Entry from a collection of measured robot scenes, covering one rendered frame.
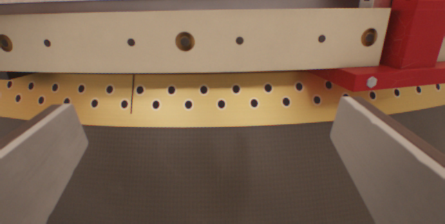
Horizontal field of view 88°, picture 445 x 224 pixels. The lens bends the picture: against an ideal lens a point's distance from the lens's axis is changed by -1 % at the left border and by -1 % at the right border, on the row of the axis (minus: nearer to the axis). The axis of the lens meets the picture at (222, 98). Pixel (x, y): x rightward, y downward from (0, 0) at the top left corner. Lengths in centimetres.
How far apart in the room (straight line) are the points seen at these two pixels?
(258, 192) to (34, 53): 23
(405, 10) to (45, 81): 34
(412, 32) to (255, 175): 18
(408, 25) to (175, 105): 21
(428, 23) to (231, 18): 15
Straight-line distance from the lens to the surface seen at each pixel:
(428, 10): 24
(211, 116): 23
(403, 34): 23
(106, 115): 26
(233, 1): 24
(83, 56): 22
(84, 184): 28
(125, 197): 26
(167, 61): 19
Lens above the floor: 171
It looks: 21 degrees down
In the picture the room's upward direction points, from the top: 1 degrees counter-clockwise
